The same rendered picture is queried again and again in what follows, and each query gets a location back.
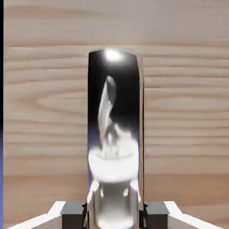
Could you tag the light wood cabinet door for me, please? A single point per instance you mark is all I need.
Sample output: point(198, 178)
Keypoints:
point(44, 111)

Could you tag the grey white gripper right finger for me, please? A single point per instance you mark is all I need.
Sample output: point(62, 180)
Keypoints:
point(157, 214)

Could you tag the light wood cabinet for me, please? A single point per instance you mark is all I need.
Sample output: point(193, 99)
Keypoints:
point(44, 23)

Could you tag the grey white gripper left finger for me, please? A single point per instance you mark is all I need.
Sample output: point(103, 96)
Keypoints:
point(71, 214)

